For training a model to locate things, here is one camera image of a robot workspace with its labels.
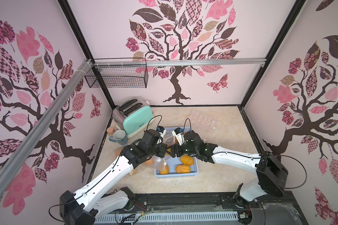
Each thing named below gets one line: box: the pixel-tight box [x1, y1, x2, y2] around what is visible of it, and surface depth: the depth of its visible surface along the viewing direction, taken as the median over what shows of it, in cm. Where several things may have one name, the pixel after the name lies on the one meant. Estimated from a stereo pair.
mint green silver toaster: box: [112, 97, 155, 139], surface depth 97 cm
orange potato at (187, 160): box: [180, 155, 194, 166], surface depth 85 cm
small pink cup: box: [106, 126, 116, 137], surface depth 94 cm
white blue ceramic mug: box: [108, 129, 128, 146], surface depth 92 cm
